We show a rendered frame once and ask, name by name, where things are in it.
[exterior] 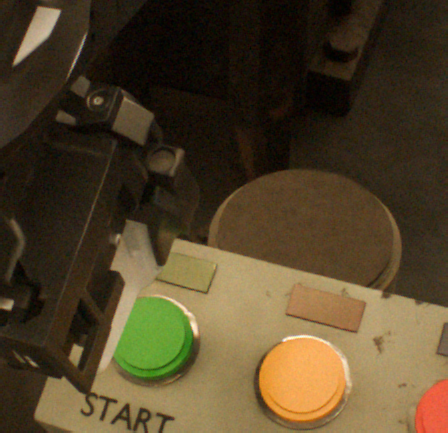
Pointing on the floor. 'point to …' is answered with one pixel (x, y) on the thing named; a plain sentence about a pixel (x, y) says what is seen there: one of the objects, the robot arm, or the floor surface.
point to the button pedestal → (361, 346)
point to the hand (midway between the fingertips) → (114, 256)
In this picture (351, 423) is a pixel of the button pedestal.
